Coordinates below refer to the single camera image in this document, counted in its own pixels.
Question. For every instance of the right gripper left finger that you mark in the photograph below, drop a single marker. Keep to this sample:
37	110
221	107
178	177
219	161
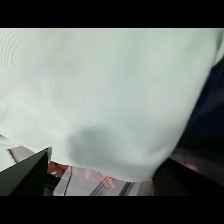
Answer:
28	176

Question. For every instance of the white garment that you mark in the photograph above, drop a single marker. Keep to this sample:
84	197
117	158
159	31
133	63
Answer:
100	93

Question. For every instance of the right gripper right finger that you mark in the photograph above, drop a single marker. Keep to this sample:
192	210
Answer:
180	181

